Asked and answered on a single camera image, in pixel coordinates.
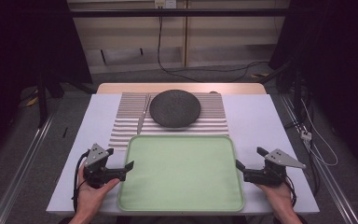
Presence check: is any white floor cable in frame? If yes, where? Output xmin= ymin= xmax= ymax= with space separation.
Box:
xmin=300 ymin=98 xmax=339 ymax=167

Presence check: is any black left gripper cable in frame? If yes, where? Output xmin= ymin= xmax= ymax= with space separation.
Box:
xmin=71 ymin=151 xmax=90 ymax=214

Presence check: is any person's left hand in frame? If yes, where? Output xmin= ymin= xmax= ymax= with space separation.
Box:
xmin=76 ymin=162 xmax=121 ymax=213

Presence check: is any dark grey round plate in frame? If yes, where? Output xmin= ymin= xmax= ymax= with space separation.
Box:
xmin=148 ymin=89 xmax=202 ymax=129

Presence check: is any white wall socket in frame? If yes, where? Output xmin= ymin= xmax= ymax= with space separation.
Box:
xmin=154 ymin=0 xmax=178 ymax=9

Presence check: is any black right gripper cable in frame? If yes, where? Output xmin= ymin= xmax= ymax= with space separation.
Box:
xmin=283 ymin=175 xmax=298 ymax=208

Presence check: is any black metal stand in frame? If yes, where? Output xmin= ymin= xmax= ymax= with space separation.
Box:
xmin=35 ymin=73 xmax=65 ymax=129
xmin=259 ymin=60 xmax=311 ymax=132

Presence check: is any light green tray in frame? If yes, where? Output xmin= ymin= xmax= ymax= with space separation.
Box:
xmin=117 ymin=134 xmax=246 ymax=213

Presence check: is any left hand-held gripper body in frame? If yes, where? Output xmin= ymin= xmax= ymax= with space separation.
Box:
xmin=83 ymin=143 xmax=127 ymax=189

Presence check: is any person's right hand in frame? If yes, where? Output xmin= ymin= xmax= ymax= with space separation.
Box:
xmin=255 ymin=179 xmax=296 ymax=217

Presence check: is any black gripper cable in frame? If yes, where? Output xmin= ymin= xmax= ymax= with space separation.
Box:
xmin=283 ymin=175 xmax=298 ymax=208
xmin=71 ymin=151 xmax=90 ymax=214

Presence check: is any metal floor rail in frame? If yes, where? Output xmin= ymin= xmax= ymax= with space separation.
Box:
xmin=0 ymin=114 xmax=55 ymax=224
xmin=280 ymin=94 xmax=358 ymax=224

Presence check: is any striped beige placemat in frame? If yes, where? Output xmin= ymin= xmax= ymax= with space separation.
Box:
xmin=107 ymin=91 xmax=230 ymax=152

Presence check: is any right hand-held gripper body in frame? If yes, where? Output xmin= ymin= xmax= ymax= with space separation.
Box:
xmin=243 ymin=148 xmax=308 ymax=188

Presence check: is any black wall cable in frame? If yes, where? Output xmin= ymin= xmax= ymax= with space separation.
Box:
xmin=157 ymin=15 xmax=269 ymax=83

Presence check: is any dark curtain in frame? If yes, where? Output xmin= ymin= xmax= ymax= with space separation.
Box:
xmin=0 ymin=0 xmax=93 ymax=169
xmin=268 ymin=0 xmax=358 ymax=180

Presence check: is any silver table knife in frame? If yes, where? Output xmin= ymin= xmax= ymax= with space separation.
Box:
xmin=136 ymin=94 xmax=152 ymax=135

